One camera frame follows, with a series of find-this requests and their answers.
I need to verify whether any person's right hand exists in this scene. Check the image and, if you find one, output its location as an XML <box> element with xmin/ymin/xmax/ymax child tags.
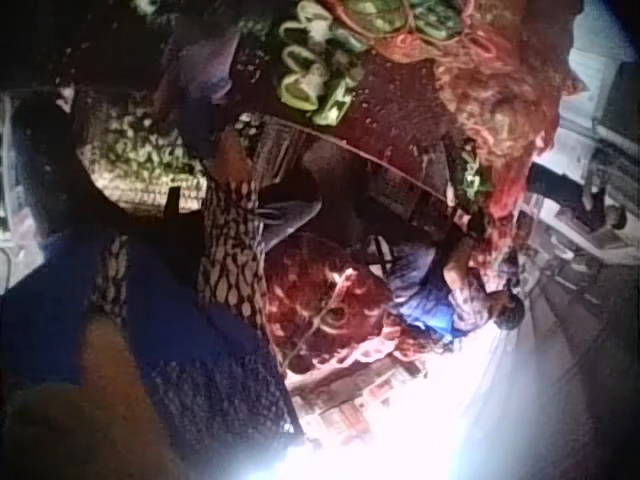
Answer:
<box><xmin>162</xmin><ymin>24</ymin><xmax>244</xmax><ymax>109</ymax></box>

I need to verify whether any person's left hand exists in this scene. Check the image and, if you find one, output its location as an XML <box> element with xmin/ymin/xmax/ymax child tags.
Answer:
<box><xmin>257</xmin><ymin>198</ymin><xmax>324</xmax><ymax>251</ymax></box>

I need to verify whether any green white patterned cloth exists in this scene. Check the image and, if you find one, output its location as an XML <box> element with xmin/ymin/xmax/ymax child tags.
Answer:
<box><xmin>74</xmin><ymin>97</ymin><xmax>214</xmax><ymax>214</ymax></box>

